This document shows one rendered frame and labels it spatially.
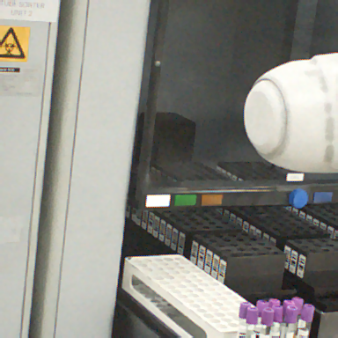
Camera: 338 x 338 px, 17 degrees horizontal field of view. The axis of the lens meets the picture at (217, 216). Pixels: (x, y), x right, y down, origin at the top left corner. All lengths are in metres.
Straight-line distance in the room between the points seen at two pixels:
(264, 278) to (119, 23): 0.49
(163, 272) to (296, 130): 0.70
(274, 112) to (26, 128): 0.59
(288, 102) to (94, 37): 0.58
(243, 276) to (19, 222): 0.39
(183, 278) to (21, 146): 0.32
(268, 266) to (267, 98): 0.78
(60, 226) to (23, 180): 0.09
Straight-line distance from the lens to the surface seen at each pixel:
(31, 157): 1.55
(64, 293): 1.64
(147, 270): 1.69
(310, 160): 1.04
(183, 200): 1.64
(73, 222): 1.61
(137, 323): 1.65
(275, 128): 1.02
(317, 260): 1.83
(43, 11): 1.51
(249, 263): 1.76
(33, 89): 1.53
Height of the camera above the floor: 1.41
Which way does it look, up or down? 16 degrees down
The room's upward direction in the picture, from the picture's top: 8 degrees clockwise
